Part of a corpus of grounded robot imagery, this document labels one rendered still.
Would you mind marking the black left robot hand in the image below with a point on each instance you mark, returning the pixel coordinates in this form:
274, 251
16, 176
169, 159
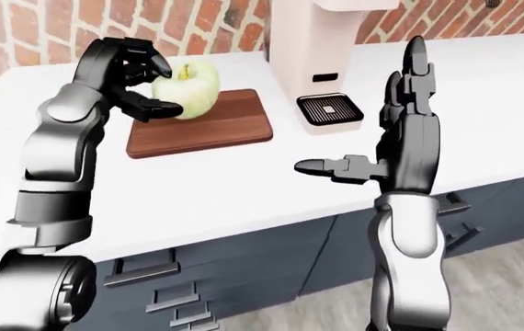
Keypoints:
105, 65

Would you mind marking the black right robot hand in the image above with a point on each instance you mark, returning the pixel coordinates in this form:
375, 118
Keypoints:
416, 145

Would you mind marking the green apple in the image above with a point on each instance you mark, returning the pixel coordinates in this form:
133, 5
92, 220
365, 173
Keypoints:
188, 90

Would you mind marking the brown wooden cutting board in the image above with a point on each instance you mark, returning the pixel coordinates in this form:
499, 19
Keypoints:
216, 124

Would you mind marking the black drip tray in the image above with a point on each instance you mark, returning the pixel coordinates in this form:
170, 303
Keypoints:
330, 109

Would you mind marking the white coffee machine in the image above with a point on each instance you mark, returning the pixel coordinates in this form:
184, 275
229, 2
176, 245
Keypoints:
312, 51

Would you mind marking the grey kitchen cabinet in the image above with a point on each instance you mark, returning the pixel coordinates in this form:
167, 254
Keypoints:
289, 255

